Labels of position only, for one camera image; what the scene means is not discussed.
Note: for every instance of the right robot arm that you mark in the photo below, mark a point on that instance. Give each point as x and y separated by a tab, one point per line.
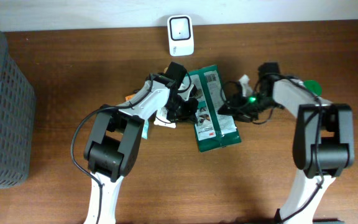
323	144

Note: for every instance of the white cream tube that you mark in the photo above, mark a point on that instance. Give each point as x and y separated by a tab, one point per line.
163	119

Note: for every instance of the white barcode scanner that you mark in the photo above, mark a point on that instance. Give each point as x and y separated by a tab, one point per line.
180	35

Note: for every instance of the green lid jar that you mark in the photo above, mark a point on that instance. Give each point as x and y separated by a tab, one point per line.
313	86

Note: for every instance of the mint green tissue packet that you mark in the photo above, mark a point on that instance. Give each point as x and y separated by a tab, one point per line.
145	130

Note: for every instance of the green wipes packet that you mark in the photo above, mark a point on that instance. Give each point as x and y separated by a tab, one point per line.
212	130

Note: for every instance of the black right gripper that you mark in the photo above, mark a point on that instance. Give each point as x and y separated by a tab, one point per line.
232	106

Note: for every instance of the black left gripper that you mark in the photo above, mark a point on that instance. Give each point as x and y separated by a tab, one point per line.
190	114

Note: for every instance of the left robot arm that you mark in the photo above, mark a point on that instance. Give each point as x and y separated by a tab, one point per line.
114	141

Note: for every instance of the grey plastic mesh basket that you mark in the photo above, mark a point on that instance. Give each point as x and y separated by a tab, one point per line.
17	116

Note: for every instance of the small orange packet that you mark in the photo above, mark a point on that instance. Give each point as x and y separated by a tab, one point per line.
129	97

